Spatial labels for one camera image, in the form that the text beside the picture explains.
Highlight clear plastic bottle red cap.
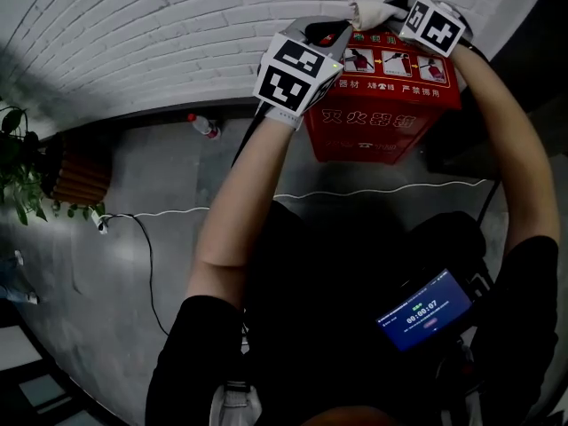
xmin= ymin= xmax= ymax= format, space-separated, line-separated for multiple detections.
xmin=185 ymin=113 xmax=222 ymax=141

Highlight white cloth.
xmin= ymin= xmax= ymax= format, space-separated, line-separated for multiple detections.
xmin=348 ymin=0 xmax=408 ymax=33

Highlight person's right forearm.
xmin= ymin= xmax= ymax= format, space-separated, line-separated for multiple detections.
xmin=450 ymin=42 xmax=561 ymax=256

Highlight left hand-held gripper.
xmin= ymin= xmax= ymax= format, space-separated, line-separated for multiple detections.
xmin=252 ymin=14 xmax=355 ymax=117

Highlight person's left forearm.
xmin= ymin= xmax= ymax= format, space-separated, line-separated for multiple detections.
xmin=193 ymin=115 xmax=305 ymax=269

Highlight white power strip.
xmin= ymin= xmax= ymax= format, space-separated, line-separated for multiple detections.
xmin=91 ymin=209 xmax=110 ymax=236

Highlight brown wooden planter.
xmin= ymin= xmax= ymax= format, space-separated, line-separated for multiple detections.
xmin=42 ymin=130 xmax=112 ymax=206

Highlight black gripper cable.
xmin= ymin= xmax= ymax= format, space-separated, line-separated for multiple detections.
xmin=476 ymin=178 xmax=503 ymax=226
xmin=230 ymin=104 xmax=268 ymax=169

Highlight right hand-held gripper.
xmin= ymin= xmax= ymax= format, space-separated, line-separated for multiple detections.
xmin=383 ymin=0 xmax=467 ymax=59

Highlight thin white cable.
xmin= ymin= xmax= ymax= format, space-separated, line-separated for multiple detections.
xmin=108 ymin=177 xmax=489 ymax=221

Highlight white harness strap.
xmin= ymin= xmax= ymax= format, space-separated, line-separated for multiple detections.
xmin=208 ymin=379 xmax=263 ymax=426
xmin=461 ymin=392 xmax=485 ymax=426

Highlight red fire extinguisher box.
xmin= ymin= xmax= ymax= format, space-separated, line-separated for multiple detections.
xmin=304 ymin=24 xmax=462 ymax=166

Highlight green leafy plant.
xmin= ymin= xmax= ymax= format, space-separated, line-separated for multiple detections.
xmin=0 ymin=104 xmax=107 ymax=226

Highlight white wrist strap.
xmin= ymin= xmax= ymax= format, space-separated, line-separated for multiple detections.
xmin=264 ymin=106 xmax=304 ymax=131

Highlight person's black shirt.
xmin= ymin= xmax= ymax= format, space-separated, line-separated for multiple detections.
xmin=145 ymin=235 xmax=560 ymax=426

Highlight person's black trousers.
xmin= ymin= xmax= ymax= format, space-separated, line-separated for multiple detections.
xmin=248 ymin=200 xmax=489 ymax=327

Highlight black floor cable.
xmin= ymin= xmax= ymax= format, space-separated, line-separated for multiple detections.
xmin=104 ymin=213 xmax=172 ymax=337

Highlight chest-mounted screen device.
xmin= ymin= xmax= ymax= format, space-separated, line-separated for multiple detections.
xmin=375 ymin=267 xmax=474 ymax=353

